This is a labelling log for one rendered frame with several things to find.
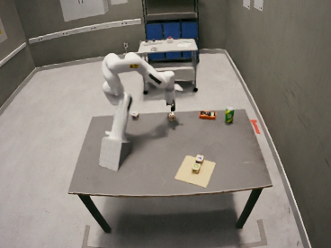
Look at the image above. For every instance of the tan square mat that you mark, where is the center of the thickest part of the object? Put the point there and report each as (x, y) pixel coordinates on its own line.
(201, 179)

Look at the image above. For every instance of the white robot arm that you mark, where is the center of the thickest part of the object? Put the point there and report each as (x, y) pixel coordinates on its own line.
(115, 90)

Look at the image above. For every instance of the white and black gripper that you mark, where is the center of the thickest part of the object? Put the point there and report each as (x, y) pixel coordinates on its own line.
(170, 99)

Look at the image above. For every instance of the green drink can with yellow stripe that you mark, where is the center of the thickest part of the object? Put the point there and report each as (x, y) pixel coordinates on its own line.
(229, 114)

